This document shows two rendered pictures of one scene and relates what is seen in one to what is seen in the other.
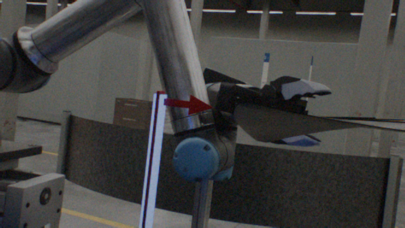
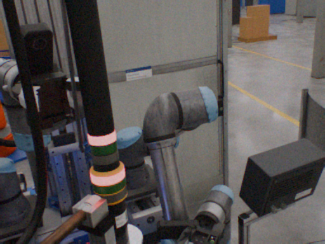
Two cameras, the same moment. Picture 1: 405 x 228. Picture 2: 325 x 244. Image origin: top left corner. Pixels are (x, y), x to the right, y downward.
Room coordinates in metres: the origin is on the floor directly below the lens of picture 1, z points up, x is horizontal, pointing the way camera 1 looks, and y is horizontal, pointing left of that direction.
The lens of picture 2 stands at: (0.31, -0.64, 1.77)
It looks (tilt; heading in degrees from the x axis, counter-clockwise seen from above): 20 degrees down; 57
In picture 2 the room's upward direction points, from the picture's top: 5 degrees counter-clockwise
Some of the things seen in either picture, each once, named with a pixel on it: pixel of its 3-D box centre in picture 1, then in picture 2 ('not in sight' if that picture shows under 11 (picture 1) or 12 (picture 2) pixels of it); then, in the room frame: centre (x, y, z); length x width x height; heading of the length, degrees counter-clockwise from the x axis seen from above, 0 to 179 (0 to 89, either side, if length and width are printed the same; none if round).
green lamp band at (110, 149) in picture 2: not in sight; (103, 145); (0.45, -0.29, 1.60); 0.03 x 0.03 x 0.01
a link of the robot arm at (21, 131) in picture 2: not in sight; (35, 121); (0.46, 0.09, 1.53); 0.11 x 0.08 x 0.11; 21
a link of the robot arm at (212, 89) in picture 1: (221, 103); (218, 203); (0.90, -0.03, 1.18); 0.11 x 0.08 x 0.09; 28
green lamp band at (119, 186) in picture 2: not in sight; (108, 181); (0.45, -0.29, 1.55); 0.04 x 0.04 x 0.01
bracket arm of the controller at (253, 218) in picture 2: not in sight; (267, 210); (1.13, -0.03, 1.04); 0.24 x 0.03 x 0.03; 171
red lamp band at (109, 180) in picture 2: not in sight; (107, 172); (0.45, -0.29, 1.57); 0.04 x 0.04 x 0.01
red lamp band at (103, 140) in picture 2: not in sight; (101, 135); (0.45, -0.29, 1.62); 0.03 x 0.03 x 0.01
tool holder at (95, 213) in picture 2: not in sight; (110, 222); (0.45, -0.30, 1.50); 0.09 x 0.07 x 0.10; 26
